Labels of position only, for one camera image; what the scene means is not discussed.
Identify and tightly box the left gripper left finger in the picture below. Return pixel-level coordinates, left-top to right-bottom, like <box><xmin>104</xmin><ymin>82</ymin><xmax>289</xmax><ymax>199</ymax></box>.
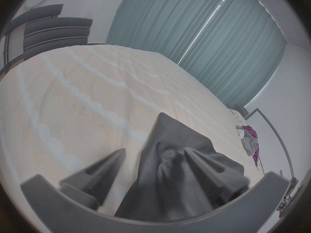
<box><xmin>61</xmin><ymin>148</ymin><xmax>127</xmax><ymax>207</ymax></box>

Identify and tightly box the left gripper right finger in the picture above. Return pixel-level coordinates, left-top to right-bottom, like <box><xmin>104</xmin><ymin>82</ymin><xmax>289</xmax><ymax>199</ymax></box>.
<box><xmin>185</xmin><ymin>148</ymin><xmax>251</xmax><ymax>203</ymax></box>

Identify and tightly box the black T-shirt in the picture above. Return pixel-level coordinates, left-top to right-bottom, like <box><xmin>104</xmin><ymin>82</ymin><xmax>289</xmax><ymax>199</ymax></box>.
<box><xmin>114</xmin><ymin>112</ymin><xmax>245</xmax><ymax>221</ymax></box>

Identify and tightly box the pile of clothes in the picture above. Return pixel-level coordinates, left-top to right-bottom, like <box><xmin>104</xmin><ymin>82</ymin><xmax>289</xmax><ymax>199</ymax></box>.
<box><xmin>236</xmin><ymin>125</ymin><xmax>260</xmax><ymax>163</ymax></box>

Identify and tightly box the bed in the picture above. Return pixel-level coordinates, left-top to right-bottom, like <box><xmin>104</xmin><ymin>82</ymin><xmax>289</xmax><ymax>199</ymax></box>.
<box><xmin>0</xmin><ymin>44</ymin><xmax>294</xmax><ymax>219</ymax></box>

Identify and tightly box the grey bedside table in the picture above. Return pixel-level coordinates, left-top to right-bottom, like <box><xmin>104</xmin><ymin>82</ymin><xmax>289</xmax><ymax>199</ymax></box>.
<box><xmin>226</xmin><ymin>103</ymin><xmax>249</xmax><ymax>119</ymax></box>

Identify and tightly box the blue-green curtain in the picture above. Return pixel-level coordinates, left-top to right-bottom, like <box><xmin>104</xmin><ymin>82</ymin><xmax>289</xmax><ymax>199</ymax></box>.
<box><xmin>106</xmin><ymin>0</ymin><xmax>237</xmax><ymax>65</ymax></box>
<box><xmin>177</xmin><ymin>0</ymin><xmax>288</xmax><ymax>107</ymax></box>

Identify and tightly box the black chest of drawers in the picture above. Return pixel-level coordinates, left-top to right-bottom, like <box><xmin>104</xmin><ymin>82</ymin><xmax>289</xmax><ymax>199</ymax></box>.
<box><xmin>23</xmin><ymin>17</ymin><xmax>93</xmax><ymax>61</ymax></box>

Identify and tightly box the black dressing table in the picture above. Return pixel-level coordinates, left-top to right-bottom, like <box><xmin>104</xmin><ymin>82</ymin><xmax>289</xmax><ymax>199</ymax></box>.
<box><xmin>3</xmin><ymin>4</ymin><xmax>64</xmax><ymax>70</ymax></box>

